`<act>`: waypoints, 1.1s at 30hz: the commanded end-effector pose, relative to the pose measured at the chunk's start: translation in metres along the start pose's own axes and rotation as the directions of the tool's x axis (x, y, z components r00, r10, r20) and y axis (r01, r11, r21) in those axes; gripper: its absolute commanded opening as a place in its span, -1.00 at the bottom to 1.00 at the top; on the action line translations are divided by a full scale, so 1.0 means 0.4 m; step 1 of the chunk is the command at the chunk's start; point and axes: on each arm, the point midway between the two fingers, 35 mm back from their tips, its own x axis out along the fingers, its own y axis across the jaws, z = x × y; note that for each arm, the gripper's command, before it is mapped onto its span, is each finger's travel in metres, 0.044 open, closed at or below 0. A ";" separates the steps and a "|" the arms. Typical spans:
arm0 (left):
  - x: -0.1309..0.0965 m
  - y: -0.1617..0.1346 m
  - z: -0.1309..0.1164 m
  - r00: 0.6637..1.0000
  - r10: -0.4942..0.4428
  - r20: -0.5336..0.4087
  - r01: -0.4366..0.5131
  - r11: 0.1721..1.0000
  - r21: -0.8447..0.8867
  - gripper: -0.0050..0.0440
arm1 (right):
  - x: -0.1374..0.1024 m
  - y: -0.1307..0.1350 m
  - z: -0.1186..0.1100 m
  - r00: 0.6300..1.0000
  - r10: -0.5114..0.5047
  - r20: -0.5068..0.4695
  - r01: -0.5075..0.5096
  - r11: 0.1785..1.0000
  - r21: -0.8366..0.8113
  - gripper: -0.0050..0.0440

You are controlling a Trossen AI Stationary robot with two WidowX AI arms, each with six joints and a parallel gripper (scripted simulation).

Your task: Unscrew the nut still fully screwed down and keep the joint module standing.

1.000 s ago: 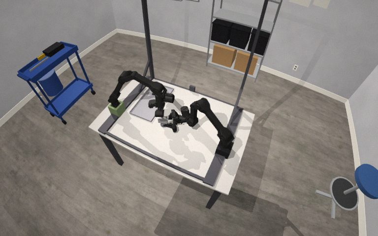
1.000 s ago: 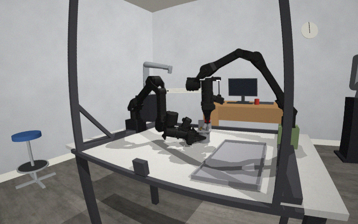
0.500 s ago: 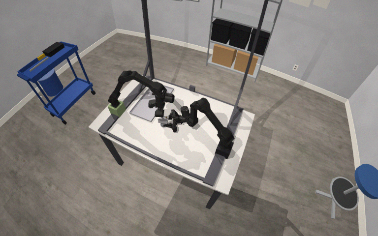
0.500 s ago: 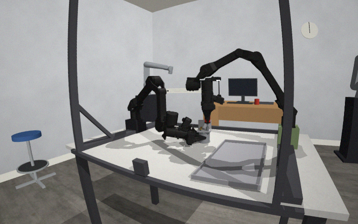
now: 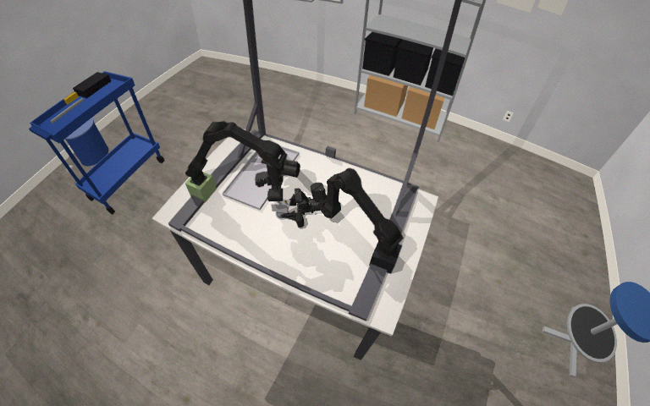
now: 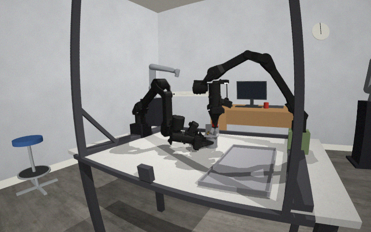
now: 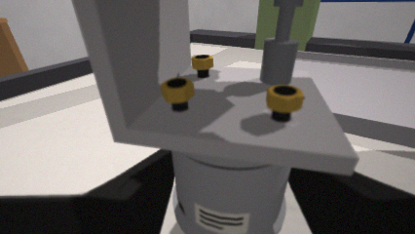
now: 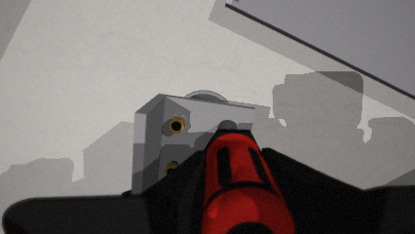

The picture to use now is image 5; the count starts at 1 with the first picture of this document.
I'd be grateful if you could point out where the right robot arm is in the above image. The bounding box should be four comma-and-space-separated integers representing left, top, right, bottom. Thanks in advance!
185, 121, 300, 187

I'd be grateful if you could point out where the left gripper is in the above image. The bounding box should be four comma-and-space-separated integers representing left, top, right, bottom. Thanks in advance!
280, 188, 315, 228

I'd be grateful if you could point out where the grey metal bracket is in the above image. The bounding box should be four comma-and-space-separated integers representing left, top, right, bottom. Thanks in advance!
271, 199, 290, 213

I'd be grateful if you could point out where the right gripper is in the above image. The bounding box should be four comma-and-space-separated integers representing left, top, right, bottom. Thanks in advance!
267, 173, 284, 201

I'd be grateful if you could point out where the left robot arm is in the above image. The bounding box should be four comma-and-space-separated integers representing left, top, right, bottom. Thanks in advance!
295, 168, 403, 260

